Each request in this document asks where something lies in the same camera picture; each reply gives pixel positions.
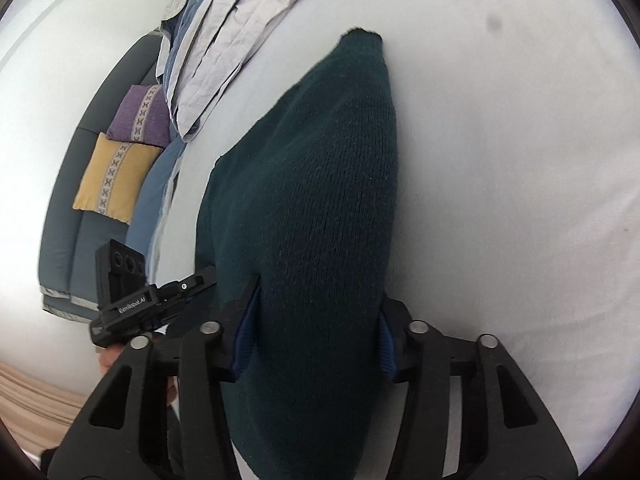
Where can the yellow cushion with patterned band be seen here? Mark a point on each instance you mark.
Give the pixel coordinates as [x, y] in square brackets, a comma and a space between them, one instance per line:
[117, 175]

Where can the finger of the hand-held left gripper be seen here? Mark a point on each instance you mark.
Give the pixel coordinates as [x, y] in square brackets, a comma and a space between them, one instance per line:
[185, 286]

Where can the grey-blue sofa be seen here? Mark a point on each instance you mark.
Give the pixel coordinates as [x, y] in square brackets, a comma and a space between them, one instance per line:
[70, 240]

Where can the person's left hand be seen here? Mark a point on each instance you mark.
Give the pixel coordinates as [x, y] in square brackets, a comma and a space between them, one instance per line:
[107, 362]

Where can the dark green knit sweater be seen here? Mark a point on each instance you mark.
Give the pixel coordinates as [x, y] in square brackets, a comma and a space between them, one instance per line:
[310, 200]

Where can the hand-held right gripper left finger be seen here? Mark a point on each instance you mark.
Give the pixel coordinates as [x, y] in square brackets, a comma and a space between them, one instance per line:
[247, 335]

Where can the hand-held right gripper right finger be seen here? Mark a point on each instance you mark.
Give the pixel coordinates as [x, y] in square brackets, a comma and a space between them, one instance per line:
[386, 345]

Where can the purple cushion with patterned band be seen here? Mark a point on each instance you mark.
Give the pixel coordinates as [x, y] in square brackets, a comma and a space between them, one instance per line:
[140, 115]

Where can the blue duvet with grey border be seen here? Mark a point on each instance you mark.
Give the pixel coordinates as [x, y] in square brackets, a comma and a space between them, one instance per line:
[150, 210]

